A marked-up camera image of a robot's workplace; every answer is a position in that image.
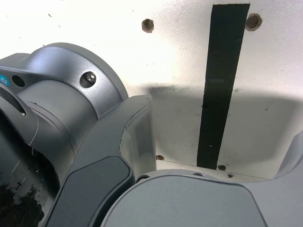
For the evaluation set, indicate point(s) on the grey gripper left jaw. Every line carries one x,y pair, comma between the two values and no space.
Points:
99,165

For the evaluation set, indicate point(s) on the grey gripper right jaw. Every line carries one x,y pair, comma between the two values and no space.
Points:
189,203

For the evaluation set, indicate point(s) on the black tape strip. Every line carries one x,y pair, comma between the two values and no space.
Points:
220,94

